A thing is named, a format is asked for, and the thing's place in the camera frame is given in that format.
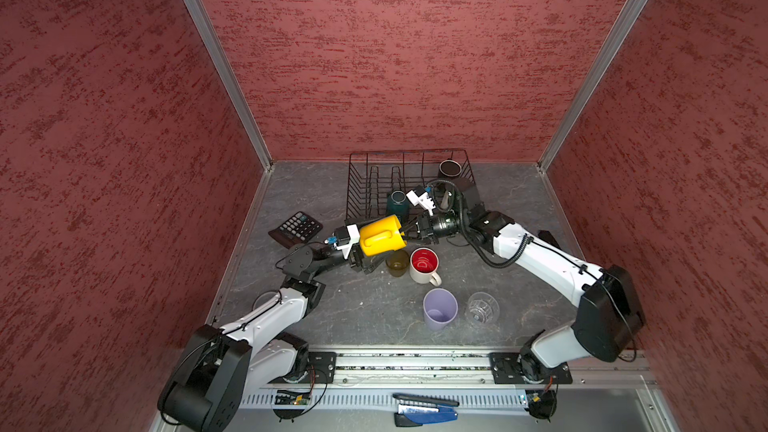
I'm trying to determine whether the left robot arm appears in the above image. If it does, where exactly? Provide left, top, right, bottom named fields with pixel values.
left=157, top=244, right=370, bottom=431

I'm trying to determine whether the lavender cup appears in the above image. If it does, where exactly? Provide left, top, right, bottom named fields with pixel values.
left=422, top=288, right=459, bottom=331

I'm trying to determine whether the clear glass cup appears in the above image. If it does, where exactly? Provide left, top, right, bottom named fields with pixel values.
left=465, top=292, right=500, bottom=325

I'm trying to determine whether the left circuit board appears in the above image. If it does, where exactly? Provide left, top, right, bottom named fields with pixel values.
left=274, top=390, right=313, bottom=407

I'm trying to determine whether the circuit board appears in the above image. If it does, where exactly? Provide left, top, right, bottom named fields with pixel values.
left=274, top=390, right=313, bottom=407
left=526, top=390, right=558, bottom=421

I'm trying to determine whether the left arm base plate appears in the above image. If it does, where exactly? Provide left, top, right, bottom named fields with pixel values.
left=282, top=351, right=338, bottom=384

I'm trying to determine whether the tall white faceted mug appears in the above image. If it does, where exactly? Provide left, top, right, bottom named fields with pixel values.
left=440, top=190, right=456, bottom=210

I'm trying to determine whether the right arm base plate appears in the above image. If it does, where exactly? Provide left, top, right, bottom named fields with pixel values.
left=488, top=352, right=573, bottom=386

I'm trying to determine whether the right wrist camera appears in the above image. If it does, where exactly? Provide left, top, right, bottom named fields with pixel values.
left=406, top=186, right=436, bottom=216

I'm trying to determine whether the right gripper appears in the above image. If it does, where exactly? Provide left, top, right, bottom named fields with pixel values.
left=394, top=210, right=468, bottom=245

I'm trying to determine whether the blue black stapler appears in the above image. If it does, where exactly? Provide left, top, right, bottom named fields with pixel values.
left=392, top=393, right=460, bottom=428

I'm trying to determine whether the white mug red inside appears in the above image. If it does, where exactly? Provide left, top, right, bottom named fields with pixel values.
left=409, top=247, right=442, bottom=287

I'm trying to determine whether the black mug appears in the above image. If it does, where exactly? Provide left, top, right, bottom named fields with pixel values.
left=438, top=159, right=462, bottom=182

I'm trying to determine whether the black wire dish rack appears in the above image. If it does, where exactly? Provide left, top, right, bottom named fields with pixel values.
left=345, top=149, right=475, bottom=224

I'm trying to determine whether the right circuit board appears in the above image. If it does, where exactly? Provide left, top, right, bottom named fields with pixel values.
left=526, top=390, right=558, bottom=421

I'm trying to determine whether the white cup teal outside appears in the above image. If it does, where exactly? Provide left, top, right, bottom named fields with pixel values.
left=386, top=190, right=411, bottom=222

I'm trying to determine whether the black calculator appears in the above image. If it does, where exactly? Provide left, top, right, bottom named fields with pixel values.
left=268, top=211, right=323, bottom=249

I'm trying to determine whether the yellow mug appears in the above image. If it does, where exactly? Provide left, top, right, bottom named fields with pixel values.
left=359, top=215, right=407, bottom=257

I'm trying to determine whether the olive green glass cup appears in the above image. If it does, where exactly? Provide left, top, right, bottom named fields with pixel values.
left=385, top=250, right=410, bottom=277

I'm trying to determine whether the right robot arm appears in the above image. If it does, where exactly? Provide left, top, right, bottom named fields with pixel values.
left=405, top=179, right=645, bottom=383

